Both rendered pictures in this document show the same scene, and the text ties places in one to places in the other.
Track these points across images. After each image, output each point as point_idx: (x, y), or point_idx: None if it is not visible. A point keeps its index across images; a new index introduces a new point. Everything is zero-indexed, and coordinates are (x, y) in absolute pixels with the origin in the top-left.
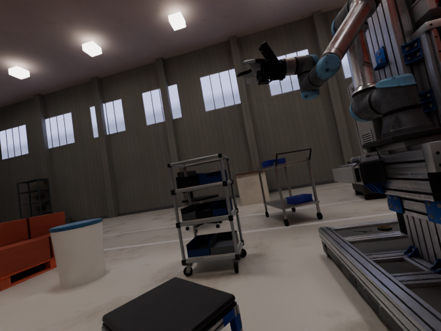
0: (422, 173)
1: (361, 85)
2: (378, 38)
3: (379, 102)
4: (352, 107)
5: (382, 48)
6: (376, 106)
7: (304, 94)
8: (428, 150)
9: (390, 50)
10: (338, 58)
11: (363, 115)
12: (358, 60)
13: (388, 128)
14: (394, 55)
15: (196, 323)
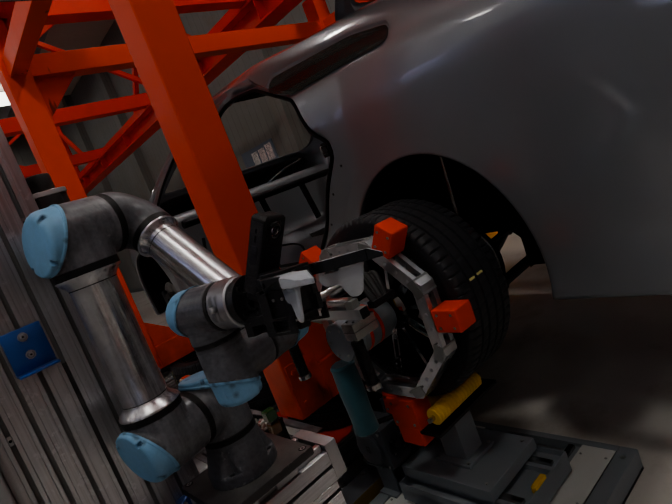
0: (331, 485)
1: (165, 389)
2: (12, 300)
3: (228, 412)
4: (160, 444)
5: (38, 326)
6: (220, 424)
7: (259, 385)
8: (335, 448)
9: (69, 334)
10: None
11: (189, 454)
12: (143, 335)
13: (262, 451)
14: (79, 344)
15: None
